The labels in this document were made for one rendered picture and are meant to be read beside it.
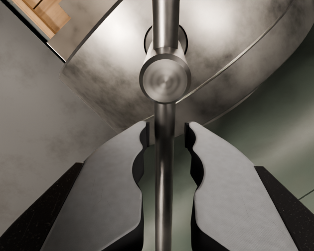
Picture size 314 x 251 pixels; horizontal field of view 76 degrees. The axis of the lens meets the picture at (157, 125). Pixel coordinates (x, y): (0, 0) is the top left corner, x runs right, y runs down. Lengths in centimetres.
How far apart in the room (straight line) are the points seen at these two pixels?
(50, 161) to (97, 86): 158
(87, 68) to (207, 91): 11
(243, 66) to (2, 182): 194
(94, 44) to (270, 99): 18
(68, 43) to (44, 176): 161
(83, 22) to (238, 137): 23
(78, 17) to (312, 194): 34
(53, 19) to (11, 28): 103
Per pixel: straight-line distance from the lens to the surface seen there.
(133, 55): 17
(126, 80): 18
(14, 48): 156
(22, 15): 94
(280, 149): 23
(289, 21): 22
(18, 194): 204
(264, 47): 20
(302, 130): 23
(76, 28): 30
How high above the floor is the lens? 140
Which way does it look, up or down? 66 degrees down
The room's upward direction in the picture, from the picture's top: 162 degrees clockwise
